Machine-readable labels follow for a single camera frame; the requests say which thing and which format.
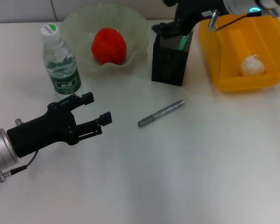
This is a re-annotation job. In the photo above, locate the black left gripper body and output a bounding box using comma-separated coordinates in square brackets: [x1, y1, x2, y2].
[6, 101, 80, 159]

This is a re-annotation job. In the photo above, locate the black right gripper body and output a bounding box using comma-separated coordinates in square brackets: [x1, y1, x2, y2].
[174, 0, 227, 26]

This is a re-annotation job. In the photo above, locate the mint green utility knife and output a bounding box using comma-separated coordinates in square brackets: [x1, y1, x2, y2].
[176, 32, 193, 51]

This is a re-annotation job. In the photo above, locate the green label water bottle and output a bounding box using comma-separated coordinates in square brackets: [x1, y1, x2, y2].
[39, 23, 84, 97]

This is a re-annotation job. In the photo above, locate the grey marker pen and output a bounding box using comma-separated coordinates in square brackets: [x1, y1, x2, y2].
[137, 98, 186, 128]

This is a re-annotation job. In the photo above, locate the white paper ball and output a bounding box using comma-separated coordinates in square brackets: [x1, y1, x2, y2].
[239, 54, 266, 77]

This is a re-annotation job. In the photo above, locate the black mesh pen holder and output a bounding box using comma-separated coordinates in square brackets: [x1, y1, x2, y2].
[151, 22, 194, 87]

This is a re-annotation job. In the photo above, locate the red-orange fruit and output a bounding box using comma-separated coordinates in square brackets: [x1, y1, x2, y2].
[91, 27, 127, 66]

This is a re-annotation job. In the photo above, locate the yellow plastic bin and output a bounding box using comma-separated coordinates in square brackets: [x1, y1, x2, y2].
[198, 13, 280, 94]

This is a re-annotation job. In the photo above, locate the clear wavy glass bowl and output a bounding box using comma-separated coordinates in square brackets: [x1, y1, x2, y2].
[61, 3, 150, 77]

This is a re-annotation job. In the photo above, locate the right gripper cable with plug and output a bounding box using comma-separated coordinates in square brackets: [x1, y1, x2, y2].
[207, 7, 280, 32]

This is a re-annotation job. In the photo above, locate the gripper cable with plug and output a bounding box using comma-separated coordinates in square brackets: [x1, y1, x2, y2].
[207, 7, 280, 32]
[0, 150, 40, 184]

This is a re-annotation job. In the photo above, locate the left gripper cable with plug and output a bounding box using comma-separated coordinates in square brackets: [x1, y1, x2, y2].
[0, 150, 40, 184]

